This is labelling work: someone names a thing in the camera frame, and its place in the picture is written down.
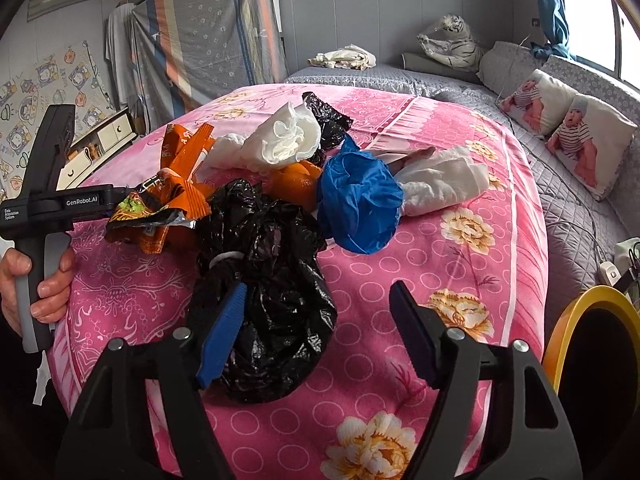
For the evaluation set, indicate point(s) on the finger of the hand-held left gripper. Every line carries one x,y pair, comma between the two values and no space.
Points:
121,200

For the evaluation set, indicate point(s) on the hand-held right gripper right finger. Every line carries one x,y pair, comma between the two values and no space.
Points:
415,332

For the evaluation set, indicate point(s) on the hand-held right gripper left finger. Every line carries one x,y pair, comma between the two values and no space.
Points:
220,335

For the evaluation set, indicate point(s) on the orange snack wrapper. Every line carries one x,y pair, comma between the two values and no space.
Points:
185,160

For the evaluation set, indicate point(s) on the large black plastic bag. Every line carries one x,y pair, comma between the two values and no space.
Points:
280,260

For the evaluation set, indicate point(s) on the yellow trash bin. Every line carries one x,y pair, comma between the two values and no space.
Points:
565,320

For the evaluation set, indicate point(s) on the person's left hand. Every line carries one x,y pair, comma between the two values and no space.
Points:
52,287

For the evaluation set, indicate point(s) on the white cabinet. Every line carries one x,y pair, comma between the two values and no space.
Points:
110,135

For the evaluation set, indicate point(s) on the pink floral blanket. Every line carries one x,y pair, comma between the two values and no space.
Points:
400,260

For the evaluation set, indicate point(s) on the blue plastic bag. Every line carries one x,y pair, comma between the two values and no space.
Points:
360,195

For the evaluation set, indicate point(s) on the white hanging garment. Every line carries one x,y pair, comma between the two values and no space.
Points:
120,50

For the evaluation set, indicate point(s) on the white crumpled tissue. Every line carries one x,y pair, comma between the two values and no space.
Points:
285,135

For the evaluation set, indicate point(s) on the striped grey mattress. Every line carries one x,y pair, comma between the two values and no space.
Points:
210,35

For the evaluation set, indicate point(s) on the grey quilted sofa cover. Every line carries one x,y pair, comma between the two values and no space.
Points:
565,220

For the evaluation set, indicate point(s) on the white power adapter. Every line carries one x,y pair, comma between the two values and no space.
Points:
609,272

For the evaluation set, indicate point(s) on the small black plastic bag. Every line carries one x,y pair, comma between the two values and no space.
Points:
327,120

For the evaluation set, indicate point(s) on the baby print pillow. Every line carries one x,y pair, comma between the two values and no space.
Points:
537,100
592,145

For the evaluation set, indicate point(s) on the beige crumpled cloth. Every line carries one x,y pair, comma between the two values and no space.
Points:
345,56

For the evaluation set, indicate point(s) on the white tiger plush toy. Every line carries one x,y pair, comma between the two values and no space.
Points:
457,40

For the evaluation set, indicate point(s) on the blue curtain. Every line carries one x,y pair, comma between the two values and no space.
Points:
547,5

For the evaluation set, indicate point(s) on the cartoon wall poster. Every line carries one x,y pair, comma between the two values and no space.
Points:
45,85

